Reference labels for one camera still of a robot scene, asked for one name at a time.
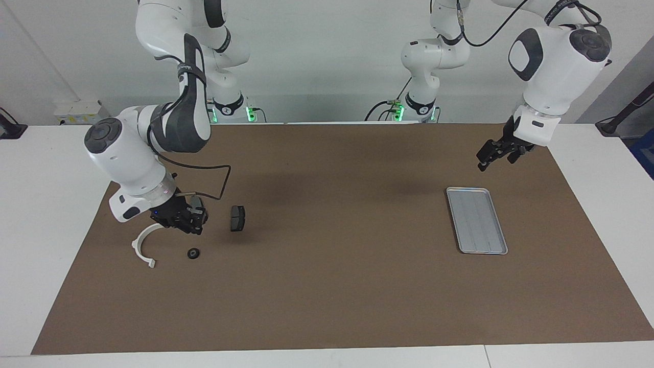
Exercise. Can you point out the brown table mat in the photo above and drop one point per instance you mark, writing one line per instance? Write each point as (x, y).
(327, 306)

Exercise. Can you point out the white semicircular bracket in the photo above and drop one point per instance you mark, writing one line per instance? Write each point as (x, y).
(136, 245)

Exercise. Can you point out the large black bearing gear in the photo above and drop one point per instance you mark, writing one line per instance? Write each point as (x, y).
(193, 253)

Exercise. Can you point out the curved grey brake pad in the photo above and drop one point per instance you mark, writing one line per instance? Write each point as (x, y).
(198, 201)

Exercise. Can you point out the black pole stand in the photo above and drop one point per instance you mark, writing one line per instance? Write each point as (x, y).
(613, 125)

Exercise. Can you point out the white power box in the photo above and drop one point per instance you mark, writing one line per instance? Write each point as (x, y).
(82, 112)

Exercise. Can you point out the silver metal tray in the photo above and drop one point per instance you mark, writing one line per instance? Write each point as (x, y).
(477, 225)

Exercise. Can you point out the blue bin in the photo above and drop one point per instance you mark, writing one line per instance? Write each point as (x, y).
(645, 158)

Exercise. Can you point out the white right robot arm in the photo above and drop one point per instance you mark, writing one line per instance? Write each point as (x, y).
(133, 163)

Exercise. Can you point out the black clamp stand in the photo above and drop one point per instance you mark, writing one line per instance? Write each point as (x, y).
(10, 130)

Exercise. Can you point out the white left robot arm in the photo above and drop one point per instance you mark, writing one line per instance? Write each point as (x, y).
(557, 66)

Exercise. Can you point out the rectangular grey brake pad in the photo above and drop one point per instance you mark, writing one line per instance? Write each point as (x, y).
(237, 219)

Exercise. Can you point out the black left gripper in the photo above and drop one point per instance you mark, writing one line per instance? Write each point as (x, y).
(514, 140)

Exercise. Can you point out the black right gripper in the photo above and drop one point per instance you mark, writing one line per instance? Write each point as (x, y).
(173, 212)

